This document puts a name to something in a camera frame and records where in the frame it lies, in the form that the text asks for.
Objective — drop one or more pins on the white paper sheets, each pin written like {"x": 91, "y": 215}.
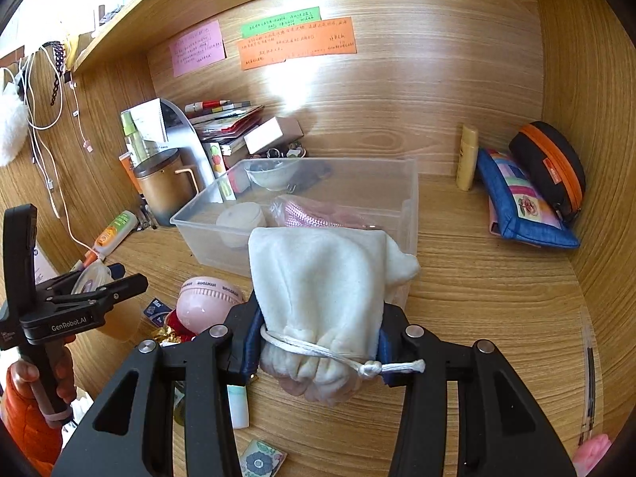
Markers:
{"x": 146, "y": 119}

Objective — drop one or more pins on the yellow bottle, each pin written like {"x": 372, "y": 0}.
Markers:
{"x": 467, "y": 159}

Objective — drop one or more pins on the small white tube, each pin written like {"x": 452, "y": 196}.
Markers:
{"x": 238, "y": 407}

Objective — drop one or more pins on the green spray bottle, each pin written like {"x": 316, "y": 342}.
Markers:
{"x": 130, "y": 131}

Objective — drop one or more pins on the white round jar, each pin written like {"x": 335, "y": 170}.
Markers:
{"x": 238, "y": 221}

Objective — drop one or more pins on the blue patchwork pouch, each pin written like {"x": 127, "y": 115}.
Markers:
{"x": 521, "y": 198}

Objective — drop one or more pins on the white fluffy item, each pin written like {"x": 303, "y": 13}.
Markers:
{"x": 10, "y": 126}

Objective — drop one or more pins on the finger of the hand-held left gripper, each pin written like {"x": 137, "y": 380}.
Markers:
{"x": 126, "y": 285}
{"x": 112, "y": 271}

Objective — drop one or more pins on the green paper note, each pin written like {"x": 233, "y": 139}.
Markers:
{"x": 280, "y": 22}

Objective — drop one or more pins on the small white box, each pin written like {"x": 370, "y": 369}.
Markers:
{"x": 271, "y": 134}

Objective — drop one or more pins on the small blue box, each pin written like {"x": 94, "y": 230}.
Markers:
{"x": 156, "y": 310}

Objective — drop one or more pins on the pink plush toy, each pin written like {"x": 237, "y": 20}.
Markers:
{"x": 591, "y": 457}

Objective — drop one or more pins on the clear pen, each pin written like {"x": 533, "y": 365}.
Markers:
{"x": 589, "y": 382}

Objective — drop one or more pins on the brown mug with lid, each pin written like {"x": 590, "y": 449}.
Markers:
{"x": 161, "y": 191}

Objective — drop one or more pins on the pink round device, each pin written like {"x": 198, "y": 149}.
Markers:
{"x": 203, "y": 303}

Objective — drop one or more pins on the pink paper note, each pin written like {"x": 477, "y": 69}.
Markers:
{"x": 197, "y": 48}

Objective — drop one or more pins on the stack of books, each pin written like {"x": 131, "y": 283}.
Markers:
{"x": 226, "y": 126}

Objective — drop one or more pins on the round clear plastic case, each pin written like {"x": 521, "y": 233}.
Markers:
{"x": 92, "y": 278}

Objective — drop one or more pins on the clear plastic storage box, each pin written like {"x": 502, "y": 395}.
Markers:
{"x": 392, "y": 179}

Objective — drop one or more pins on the black orange zip case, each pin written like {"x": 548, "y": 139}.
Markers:
{"x": 546, "y": 164}

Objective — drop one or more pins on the fruit print booklet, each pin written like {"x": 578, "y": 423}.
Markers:
{"x": 213, "y": 159}

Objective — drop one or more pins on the person's left forearm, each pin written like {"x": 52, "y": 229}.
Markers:
{"x": 25, "y": 427}

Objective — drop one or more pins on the pink zip pouch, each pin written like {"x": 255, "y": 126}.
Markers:
{"x": 308, "y": 211}

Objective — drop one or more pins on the person's left hand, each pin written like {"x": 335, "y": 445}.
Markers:
{"x": 62, "y": 372}

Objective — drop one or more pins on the black pen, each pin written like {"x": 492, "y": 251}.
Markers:
{"x": 148, "y": 216}

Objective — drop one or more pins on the flower print card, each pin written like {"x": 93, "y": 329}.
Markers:
{"x": 261, "y": 459}

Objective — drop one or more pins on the orange paper note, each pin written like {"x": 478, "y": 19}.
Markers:
{"x": 298, "y": 44}

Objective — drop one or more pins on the red cloth pouch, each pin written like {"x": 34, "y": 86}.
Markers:
{"x": 180, "y": 329}

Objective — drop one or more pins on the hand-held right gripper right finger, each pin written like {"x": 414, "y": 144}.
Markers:
{"x": 390, "y": 357}

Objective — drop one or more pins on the white bowl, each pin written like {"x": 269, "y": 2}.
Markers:
{"x": 271, "y": 174}

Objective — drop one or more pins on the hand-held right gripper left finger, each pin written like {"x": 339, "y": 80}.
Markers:
{"x": 247, "y": 345}

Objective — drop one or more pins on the white bottle orange label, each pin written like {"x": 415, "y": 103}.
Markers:
{"x": 117, "y": 231}

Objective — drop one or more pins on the wooden desktop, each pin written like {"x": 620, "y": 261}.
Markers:
{"x": 472, "y": 308}

